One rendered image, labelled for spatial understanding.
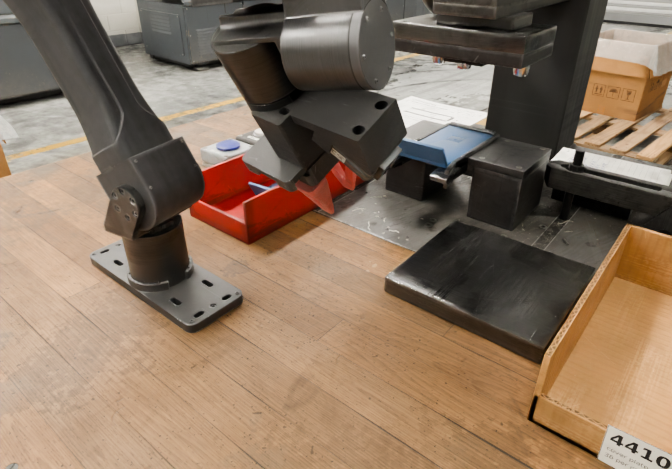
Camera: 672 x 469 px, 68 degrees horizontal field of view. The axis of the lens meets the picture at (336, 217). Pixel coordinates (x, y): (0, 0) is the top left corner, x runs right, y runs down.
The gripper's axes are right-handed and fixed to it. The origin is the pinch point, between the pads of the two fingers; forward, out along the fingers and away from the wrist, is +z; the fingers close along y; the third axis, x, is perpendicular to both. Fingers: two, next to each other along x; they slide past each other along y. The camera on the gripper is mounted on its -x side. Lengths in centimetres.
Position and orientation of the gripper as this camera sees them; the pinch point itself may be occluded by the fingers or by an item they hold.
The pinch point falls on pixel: (336, 194)
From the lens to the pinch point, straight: 50.4
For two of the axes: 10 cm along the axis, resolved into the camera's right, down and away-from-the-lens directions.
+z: 3.3, 5.8, 7.5
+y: 6.3, -7.2, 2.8
